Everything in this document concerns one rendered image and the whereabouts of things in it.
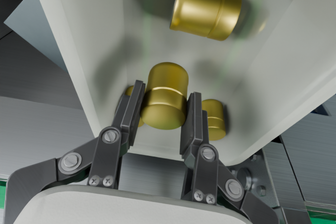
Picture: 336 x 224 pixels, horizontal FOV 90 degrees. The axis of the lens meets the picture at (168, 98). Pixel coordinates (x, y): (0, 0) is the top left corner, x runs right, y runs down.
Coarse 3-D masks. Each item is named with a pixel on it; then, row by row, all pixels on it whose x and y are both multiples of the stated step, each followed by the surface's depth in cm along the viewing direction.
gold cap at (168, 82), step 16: (160, 64) 14; (176, 64) 14; (160, 80) 12; (176, 80) 13; (144, 96) 12; (160, 96) 11; (176, 96) 12; (144, 112) 12; (160, 112) 12; (176, 112) 11; (160, 128) 13
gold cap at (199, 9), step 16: (176, 0) 11; (192, 0) 11; (208, 0) 11; (224, 0) 11; (240, 0) 11; (176, 16) 11; (192, 16) 11; (208, 16) 11; (224, 16) 11; (192, 32) 13; (208, 32) 12; (224, 32) 12
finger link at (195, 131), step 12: (192, 96) 12; (192, 108) 11; (192, 120) 11; (204, 120) 12; (180, 132) 13; (192, 132) 10; (204, 132) 11; (180, 144) 12; (192, 144) 10; (192, 156) 10; (192, 168) 11; (228, 180) 9; (228, 192) 9; (240, 192) 9
